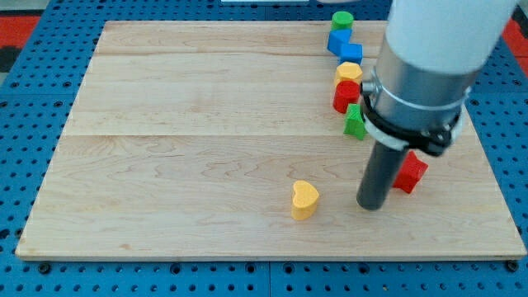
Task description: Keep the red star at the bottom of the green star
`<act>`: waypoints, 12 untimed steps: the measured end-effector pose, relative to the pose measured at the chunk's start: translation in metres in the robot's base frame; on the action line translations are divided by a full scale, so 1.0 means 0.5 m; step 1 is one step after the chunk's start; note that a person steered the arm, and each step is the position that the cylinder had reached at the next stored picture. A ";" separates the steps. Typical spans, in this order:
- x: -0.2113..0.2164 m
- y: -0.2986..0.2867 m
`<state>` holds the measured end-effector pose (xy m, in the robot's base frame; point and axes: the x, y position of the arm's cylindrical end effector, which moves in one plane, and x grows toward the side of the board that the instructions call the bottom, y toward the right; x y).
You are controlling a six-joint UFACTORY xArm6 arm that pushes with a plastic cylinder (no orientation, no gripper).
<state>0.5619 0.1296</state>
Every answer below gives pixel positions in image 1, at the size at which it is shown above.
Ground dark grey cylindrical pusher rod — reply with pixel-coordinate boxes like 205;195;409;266
356;142;408;210

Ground red star block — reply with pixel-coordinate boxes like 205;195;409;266
392;151;429;194

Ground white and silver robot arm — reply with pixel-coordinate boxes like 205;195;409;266
356;0;518;210

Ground green star block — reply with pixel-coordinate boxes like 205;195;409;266
343;104;367;140

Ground red cylinder block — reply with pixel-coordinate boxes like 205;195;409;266
332;81;361;114

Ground yellow heart block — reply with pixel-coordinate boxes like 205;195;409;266
291;180;319;220

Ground yellow hexagon block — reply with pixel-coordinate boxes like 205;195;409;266
334;62;363;86

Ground blue cube block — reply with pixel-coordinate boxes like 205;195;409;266
339;44;363;65

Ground blue angular block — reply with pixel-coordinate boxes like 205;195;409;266
327;29;353;56

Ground green cylinder block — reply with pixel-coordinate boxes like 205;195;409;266
331;11;355;31

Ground light wooden board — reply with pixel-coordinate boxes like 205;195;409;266
16;21;526;262

